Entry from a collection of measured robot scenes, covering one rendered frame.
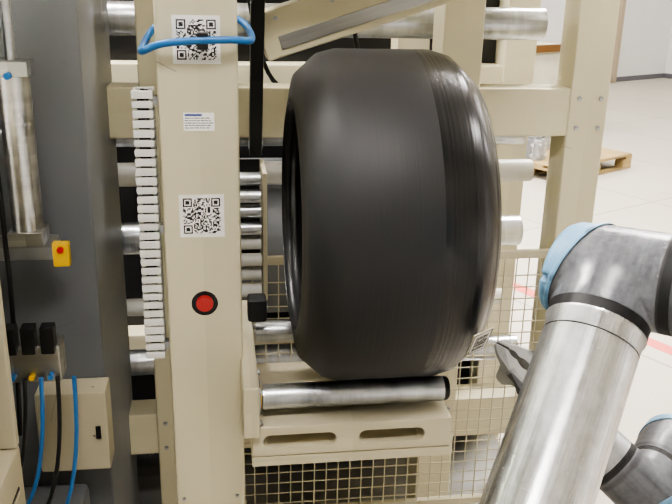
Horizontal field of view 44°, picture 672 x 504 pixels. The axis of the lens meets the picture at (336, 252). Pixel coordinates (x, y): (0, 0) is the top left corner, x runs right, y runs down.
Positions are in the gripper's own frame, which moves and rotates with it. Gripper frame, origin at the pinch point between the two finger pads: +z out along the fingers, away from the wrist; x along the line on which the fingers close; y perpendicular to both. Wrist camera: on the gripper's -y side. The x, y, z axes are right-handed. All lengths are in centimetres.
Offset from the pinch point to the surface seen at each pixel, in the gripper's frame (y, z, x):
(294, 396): 22.5, 19.3, -22.9
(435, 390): 18.1, 2.6, -4.2
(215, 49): -14, 65, -8
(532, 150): 371, 74, 446
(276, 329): 41, 34, -7
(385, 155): -18.7, 32.7, -3.6
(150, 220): 10, 57, -25
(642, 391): 162, -62, 154
